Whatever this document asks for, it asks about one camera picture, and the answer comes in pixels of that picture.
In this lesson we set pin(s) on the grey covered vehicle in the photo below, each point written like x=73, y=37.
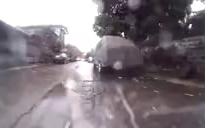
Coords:
x=118, y=53

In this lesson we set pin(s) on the car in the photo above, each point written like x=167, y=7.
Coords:
x=60, y=58

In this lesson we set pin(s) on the wet grey asphalt road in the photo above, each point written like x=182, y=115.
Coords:
x=73, y=96

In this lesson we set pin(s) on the large dark tree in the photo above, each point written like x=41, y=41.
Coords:
x=140, y=18

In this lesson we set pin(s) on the pale building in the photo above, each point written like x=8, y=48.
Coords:
x=46, y=40

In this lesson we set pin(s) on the pale kerb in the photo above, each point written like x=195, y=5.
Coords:
x=21, y=67
x=183, y=81

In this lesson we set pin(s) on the fence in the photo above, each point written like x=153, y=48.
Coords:
x=186, y=53

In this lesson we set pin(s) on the dark building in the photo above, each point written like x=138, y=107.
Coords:
x=6, y=45

